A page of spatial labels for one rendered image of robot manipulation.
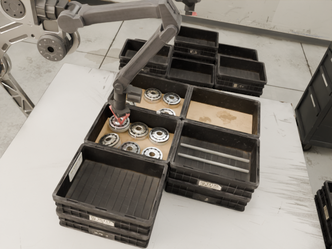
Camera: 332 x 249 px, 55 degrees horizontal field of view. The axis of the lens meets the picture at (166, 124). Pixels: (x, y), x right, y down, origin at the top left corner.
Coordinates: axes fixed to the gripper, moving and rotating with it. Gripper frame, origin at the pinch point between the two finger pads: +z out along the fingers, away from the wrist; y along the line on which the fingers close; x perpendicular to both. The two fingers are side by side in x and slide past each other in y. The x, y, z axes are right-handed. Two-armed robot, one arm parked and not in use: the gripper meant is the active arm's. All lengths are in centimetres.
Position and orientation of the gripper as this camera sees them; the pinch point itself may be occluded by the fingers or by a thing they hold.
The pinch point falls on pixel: (118, 119)
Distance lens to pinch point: 160.7
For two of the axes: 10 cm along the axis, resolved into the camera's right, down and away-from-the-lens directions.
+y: -5.2, -6.6, 5.4
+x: -8.4, 2.9, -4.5
